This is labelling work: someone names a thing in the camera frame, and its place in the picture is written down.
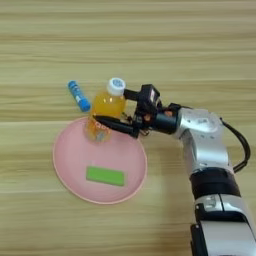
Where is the orange juice bottle white cap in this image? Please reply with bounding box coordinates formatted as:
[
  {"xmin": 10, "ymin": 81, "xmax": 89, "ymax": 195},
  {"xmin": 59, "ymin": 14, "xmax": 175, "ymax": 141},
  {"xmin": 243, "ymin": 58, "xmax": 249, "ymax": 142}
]
[{"xmin": 83, "ymin": 77, "xmax": 128, "ymax": 144}]

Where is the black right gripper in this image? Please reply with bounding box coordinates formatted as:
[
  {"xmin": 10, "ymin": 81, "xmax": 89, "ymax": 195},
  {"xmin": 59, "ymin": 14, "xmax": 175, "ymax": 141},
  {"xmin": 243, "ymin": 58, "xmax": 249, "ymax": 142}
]
[{"xmin": 94, "ymin": 88, "xmax": 183, "ymax": 139}]

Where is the small black box white label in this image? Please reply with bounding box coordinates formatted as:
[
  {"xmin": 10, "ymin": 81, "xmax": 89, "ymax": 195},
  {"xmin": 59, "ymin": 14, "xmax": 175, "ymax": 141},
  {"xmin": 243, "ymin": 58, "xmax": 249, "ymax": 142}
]
[{"xmin": 139, "ymin": 83, "xmax": 161, "ymax": 108}]

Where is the pink round plate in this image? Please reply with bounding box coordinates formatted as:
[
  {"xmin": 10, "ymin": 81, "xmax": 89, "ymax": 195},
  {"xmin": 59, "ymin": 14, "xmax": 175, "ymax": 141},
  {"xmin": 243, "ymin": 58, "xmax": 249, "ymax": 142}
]
[{"xmin": 52, "ymin": 116, "xmax": 148, "ymax": 205}]

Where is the green rectangular block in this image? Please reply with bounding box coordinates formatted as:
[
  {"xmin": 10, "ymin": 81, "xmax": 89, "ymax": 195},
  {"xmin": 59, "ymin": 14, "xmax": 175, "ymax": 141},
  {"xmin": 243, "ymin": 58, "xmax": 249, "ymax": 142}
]
[{"xmin": 85, "ymin": 165, "xmax": 126, "ymax": 187}]

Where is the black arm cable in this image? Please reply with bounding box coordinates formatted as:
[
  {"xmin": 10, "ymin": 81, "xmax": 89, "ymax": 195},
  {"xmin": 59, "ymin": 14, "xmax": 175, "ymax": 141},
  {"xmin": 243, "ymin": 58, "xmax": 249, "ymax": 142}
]
[{"xmin": 219, "ymin": 117, "xmax": 252, "ymax": 174}]

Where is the blue glue stick tube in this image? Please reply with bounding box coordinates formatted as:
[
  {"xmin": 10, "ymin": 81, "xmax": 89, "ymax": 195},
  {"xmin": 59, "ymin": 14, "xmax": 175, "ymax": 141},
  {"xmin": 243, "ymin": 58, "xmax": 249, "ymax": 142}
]
[{"xmin": 67, "ymin": 80, "xmax": 92, "ymax": 113}]

